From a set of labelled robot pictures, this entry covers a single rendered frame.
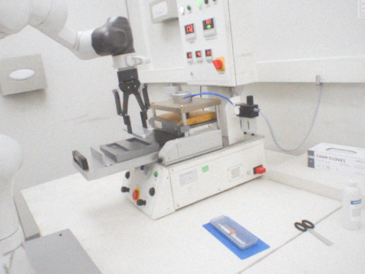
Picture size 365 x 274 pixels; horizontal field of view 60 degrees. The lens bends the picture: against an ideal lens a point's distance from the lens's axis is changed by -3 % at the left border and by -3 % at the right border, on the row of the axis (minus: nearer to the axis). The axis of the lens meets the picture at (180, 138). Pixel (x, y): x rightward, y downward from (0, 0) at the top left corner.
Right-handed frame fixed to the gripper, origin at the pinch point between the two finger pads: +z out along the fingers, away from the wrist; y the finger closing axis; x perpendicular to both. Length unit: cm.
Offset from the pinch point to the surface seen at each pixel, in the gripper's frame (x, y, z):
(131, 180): -7.3, 4.0, 24.1
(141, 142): -2.1, -1.2, 8.3
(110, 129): -150, -32, 32
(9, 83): -133, 36, -21
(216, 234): 39, -4, 31
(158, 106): -4.2, -12.0, -3.6
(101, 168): 11.4, 19.2, 9.3
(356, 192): 66, -35, 20
